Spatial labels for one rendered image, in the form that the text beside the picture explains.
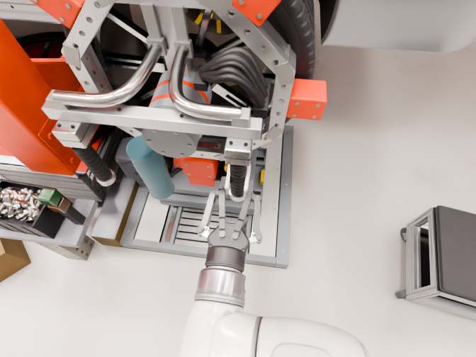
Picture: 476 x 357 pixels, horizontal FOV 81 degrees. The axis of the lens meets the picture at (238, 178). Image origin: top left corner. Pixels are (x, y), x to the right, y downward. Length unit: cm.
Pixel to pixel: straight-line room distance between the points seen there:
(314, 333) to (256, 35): 53
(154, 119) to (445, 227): 115
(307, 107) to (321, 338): 50
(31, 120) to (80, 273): 84
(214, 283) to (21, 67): 75
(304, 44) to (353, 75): 160
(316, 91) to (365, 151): 115
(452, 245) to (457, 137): 102
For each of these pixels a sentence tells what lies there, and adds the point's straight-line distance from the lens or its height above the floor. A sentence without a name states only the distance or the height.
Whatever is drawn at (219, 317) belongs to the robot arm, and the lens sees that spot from 49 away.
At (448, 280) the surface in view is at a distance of 128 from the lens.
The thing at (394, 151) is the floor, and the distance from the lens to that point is 194.
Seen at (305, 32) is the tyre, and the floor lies 100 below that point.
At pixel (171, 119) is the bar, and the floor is 98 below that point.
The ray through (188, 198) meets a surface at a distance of 138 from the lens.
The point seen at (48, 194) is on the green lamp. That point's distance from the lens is 96.
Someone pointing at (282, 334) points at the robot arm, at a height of 90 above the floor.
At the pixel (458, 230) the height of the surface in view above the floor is 34.
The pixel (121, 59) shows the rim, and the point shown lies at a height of 87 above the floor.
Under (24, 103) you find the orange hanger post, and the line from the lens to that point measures 96.
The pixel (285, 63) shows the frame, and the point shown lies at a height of 98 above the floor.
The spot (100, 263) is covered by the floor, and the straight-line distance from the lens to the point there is 156.
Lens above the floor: 137
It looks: 60 degrees down
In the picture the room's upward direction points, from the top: straight up
